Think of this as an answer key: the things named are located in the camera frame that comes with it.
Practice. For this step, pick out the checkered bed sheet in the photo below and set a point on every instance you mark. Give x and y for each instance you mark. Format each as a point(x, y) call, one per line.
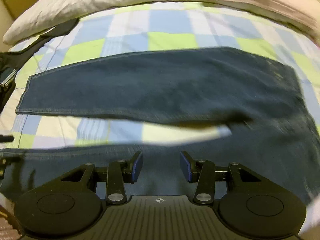
point(165, 41)

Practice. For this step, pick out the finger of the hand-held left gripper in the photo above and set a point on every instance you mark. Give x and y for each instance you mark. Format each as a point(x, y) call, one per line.
point(7, 159)
point(6, 138)

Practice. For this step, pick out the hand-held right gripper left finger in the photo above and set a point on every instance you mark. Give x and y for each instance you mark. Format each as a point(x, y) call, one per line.
point(137, 167)

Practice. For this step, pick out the striped white duvet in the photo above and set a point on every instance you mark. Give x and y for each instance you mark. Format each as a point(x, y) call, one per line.
point(62, 7)

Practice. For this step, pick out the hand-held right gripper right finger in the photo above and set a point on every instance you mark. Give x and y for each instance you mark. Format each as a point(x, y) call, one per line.
point(185, 167)

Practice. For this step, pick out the blue jeans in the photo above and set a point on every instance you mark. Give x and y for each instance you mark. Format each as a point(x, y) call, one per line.
point(162, 90)

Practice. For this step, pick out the black cloth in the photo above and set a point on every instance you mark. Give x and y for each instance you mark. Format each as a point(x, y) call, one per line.
point(10, 60)

